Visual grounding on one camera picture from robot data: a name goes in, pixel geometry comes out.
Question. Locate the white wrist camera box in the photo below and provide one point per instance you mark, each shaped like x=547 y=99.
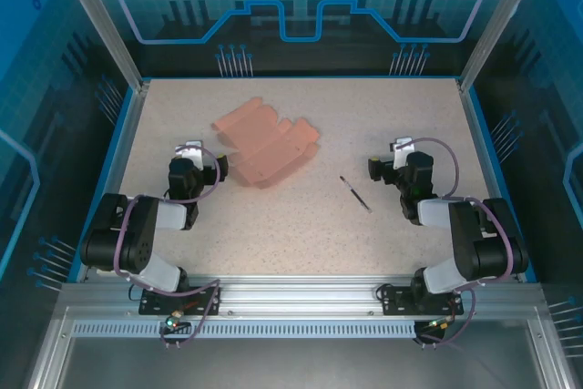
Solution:
x=403 y=147
x=193 y=152

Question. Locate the left aluminium frame post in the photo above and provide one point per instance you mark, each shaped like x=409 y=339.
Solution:
x=105 y=24

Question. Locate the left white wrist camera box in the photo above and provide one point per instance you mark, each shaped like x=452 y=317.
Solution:
x=193 y=152

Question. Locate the black pen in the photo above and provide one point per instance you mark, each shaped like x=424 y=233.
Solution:
x=356 y=194

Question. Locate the orange paper box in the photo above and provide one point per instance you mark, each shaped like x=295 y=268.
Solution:
x=264 y=147

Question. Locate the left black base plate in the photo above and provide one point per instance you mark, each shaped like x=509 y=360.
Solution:
x=155 y=306

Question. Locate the grey metal sheet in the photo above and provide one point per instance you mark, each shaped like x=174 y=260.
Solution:
x=296 y=366

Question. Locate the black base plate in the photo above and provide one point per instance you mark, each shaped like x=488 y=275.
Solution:
x=396 y=303
x=155 y=306

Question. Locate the aluminium mounting rail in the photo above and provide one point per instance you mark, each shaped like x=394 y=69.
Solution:
x=296 y=298

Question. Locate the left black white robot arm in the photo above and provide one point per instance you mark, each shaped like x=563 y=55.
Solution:
x=136 y=248

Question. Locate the aluminium frame post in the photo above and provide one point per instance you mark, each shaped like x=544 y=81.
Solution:
x=501 y=20
x=105 y=24

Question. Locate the left aluminium table side rail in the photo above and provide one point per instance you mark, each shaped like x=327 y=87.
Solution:
x=116 y=179

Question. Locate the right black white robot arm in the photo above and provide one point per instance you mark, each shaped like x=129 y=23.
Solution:
x=483 y=248

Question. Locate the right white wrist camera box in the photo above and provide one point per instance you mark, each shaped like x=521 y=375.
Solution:
x=403 y=147

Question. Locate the aluminium table side rail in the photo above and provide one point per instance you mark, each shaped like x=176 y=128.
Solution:
x=477 y=134
x=116 y=179

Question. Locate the right aluminium table side rail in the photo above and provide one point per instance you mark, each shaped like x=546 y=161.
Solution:
x=477 y=134

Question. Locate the right aluminium frame post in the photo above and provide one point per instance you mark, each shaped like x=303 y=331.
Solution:
x=501 y=20

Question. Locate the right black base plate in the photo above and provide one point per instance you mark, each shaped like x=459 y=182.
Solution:
x=396 y=303

